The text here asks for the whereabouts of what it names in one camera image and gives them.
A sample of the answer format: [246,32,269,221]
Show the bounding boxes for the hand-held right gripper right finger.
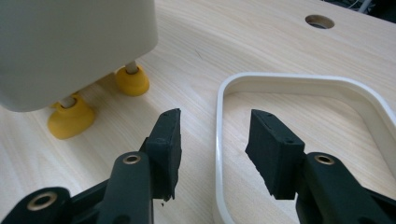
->
[245,108,305,201]

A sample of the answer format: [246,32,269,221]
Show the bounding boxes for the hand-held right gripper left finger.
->
[144,107,182,201]

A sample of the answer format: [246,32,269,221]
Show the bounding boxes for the white bin rim ring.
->
[214,72,396,224]

